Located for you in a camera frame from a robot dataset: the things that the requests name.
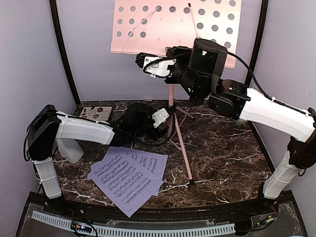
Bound grey slotted cable duct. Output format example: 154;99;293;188
31;211;236;237

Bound floral patterned tile coaster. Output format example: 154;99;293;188
79;106;113;122

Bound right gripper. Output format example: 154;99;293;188
164;44;204;100

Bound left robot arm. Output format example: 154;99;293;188
23;103;172;215

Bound black front rail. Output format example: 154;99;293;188
81;203;240;224

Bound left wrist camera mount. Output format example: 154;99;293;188
152;108;170;128

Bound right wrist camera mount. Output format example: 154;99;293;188
135;53;176;79

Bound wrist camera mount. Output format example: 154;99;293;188
152;108;170;128
135;53;176;79

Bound pink folding music stand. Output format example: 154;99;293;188
110;0;242;186

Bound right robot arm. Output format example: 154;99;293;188
166;38;316;214

